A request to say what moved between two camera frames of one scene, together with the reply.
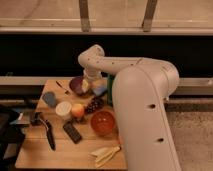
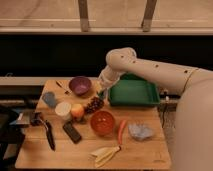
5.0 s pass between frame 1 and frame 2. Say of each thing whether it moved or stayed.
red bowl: stayed
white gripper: moved
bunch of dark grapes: stayed
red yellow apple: stayed
